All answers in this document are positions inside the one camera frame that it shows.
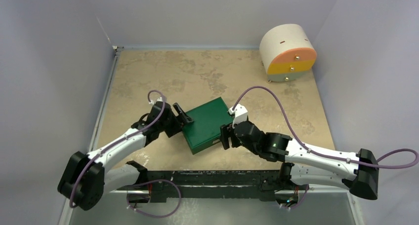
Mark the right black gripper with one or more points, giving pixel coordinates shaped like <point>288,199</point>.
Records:
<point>230,135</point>

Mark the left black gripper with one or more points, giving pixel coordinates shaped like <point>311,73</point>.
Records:
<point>178,125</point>

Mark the green jewelry box with lid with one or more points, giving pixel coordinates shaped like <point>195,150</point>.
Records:
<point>204,131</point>

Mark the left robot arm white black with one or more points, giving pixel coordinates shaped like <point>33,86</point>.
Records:
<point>88,176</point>

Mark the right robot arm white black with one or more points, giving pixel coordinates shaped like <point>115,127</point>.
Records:
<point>301,165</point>

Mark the round drawer cabinet cream orange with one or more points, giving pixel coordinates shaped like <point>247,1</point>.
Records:
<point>286,53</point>

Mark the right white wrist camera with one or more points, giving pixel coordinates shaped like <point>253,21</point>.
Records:
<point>239,114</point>

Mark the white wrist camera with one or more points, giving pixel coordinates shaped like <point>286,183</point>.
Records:
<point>239,114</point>
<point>160,99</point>

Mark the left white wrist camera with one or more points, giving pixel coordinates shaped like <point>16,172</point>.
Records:
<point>160,99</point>

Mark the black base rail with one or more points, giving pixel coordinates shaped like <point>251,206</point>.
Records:
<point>263,185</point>

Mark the aluminium frame rail left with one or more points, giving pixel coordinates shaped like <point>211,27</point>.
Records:
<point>102,110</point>

